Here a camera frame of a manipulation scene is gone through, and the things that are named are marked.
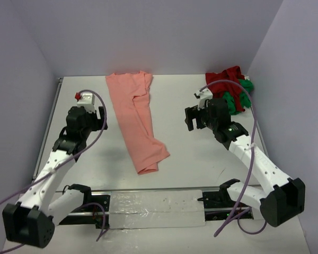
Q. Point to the salmon pink t shirt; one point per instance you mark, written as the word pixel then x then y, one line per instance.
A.
pixel 130 98

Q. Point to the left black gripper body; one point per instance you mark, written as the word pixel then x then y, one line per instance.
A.
pixel 93 124

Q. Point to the red t shirt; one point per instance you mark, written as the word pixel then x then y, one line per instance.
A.
pixel 228 77

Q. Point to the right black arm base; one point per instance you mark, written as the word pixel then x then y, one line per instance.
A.
pixel 216 206

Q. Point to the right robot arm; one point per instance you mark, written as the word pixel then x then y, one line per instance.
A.
pixel 280 197

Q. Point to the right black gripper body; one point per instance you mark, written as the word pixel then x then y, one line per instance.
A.
pixel 206 119

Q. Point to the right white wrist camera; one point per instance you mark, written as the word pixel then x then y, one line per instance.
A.
pixel 202 97

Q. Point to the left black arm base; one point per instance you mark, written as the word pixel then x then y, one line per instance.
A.
pixel 90 214

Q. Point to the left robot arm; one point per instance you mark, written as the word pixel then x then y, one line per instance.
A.
pixel 33 218

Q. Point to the green t shirt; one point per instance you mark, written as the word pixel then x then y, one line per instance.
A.
pixel 244 99

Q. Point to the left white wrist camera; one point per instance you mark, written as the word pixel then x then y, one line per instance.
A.
pixel 86 100

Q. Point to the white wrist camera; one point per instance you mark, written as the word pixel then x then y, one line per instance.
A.
pixel 202 97
pixel 86 100

